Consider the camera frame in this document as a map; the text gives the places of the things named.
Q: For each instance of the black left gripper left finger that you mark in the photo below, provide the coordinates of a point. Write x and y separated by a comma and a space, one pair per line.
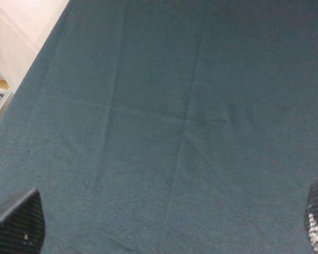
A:
22, 223

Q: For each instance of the black tablecloth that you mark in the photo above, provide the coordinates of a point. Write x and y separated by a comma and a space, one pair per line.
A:
169, 127

